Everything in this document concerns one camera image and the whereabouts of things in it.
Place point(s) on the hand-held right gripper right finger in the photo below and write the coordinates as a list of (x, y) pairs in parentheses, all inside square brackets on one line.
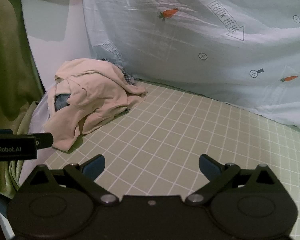
[(208, 165)]

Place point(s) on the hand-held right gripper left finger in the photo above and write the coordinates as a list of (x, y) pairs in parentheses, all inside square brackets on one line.
[(96, 165)]

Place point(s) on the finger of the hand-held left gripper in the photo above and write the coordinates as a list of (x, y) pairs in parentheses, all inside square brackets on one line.
[(45, 140)]

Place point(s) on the beige pink garment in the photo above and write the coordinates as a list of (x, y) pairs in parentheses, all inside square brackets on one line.
[(90, 97)]

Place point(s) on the translucent plastic sheet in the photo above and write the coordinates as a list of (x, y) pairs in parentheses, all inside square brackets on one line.
[(41, 112)]

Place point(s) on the blue denim jeans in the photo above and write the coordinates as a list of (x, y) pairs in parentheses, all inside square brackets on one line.
[(62, 100)]

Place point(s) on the green grid mat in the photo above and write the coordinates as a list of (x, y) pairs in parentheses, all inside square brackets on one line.
[(170, 135)]

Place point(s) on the green cloth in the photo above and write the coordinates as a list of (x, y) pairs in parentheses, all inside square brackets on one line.
[(10, 67)]

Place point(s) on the grey plaid cloth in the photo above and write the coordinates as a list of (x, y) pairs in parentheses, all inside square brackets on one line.
[(127, 76)]

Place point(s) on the light blue printed bedsheet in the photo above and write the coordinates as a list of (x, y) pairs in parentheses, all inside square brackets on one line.
[(202, 42)]

